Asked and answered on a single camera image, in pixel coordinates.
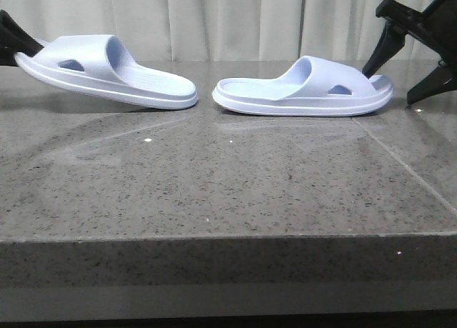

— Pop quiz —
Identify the grey-green curtain left panel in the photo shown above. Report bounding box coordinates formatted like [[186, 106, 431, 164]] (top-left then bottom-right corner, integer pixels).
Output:
[[1, 0, 304, 61]]

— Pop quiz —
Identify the grey-green curtain right panel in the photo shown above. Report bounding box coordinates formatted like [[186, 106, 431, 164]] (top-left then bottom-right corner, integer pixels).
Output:
[[298, 0, 432, 61]]

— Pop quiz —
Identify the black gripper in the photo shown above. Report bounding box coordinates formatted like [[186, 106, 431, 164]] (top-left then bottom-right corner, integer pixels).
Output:
[[362, 0, 456, 104]]

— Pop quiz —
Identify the light blue slipper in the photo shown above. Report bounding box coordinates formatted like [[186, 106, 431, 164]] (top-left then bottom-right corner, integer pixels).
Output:
[[15, 34, 198, 109], [212, 56, 393, 116]]

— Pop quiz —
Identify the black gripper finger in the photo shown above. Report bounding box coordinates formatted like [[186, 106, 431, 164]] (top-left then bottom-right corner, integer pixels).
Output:
[[0, 47, 18, 67], [1, 9, 44, 56]]

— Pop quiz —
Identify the grey-green curtain panel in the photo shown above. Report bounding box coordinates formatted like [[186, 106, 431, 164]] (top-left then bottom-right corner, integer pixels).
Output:
[[298, 0, 432, 61], [1, 0, 304, 61]]

